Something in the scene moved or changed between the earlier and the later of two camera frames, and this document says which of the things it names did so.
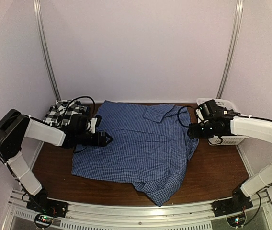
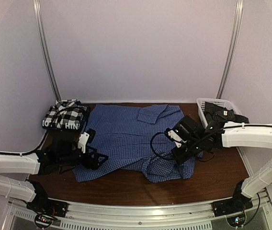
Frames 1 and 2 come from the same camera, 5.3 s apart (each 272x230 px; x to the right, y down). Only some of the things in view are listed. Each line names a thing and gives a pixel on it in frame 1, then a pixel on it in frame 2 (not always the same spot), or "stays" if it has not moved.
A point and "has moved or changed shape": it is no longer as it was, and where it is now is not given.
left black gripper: x=102 y=139 to x=94 y=165
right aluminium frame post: x=239 y=16 stays
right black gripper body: x=207 y=132 to x=183 y=157
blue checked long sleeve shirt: x=150 y=148 has moved or changed shape
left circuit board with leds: x=43 y=220 stays
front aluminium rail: x=266 y=214 stays
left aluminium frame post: x=37 y=4 stays
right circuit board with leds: x=237 y=221 stays
